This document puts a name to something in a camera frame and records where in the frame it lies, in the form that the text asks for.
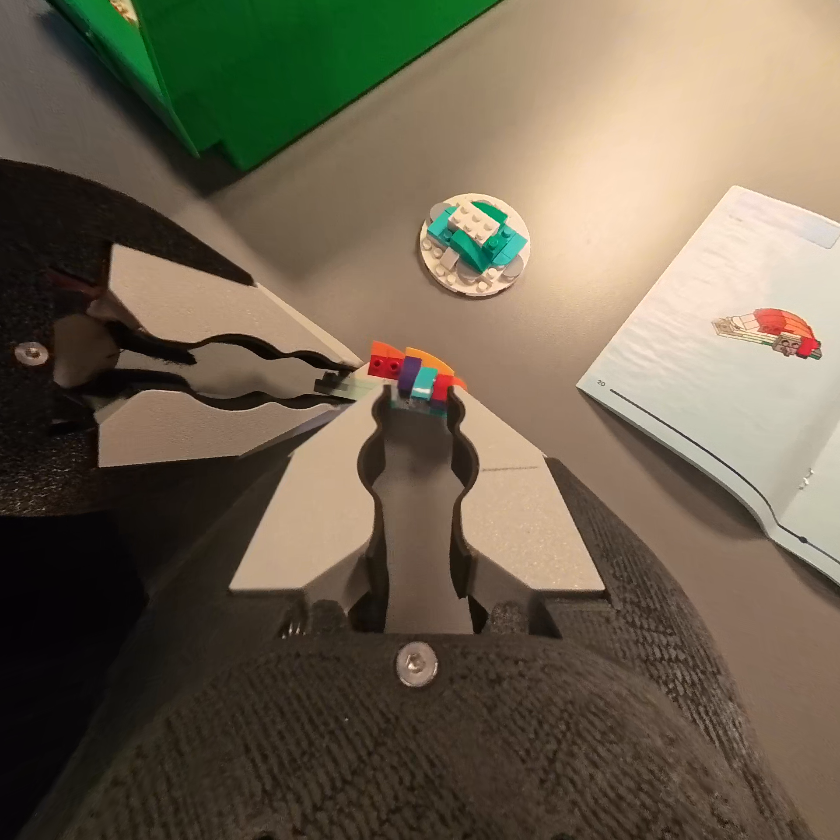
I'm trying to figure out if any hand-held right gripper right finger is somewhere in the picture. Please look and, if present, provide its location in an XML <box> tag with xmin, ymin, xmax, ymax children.
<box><xmin>448</xmin><ymin>385</ymin><xmax>606</xmax><ymax>601</ymax></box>

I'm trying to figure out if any multicolour lego assembly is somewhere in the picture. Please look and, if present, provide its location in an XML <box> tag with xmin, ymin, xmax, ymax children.
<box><xmin>314</xmin><ymin>340</ymin><xmax>468</xmax><ymax>418</ymax></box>

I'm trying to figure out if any open instruction booklet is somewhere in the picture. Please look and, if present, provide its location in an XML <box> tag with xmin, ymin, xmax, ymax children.
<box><xmin>576</xmin><ymin>185</ymin><xmax>840</xmax><ymax>585</ymax></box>

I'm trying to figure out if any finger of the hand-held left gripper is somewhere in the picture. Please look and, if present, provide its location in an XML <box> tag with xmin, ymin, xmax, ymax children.
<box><xmin>85</xmin><ymin>243</ymin><xmax>365</xmax><ymax>385</ymax></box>
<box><xmin>97</xmin><ymin>387</ymin><xmax>357</xmax><ymax>469</ymax></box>

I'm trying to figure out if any round white lego base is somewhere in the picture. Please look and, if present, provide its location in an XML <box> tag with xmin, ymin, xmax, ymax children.
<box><xmin>420</xmin><ymin>193</ymin><xmax>531</xmax><ymax>298</ymax></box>

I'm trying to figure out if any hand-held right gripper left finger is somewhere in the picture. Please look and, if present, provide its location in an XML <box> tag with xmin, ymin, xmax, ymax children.
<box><xmin>228</xmin><ymin>384</ymin><xmax>395</xmax><ymax>621</ymax></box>

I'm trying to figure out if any green plastic bin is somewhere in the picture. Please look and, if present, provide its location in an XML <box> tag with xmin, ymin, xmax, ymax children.
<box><xmin>49</xmin><ymin>0</ymin><xmax>508</xmax><ymax>173</ymax></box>

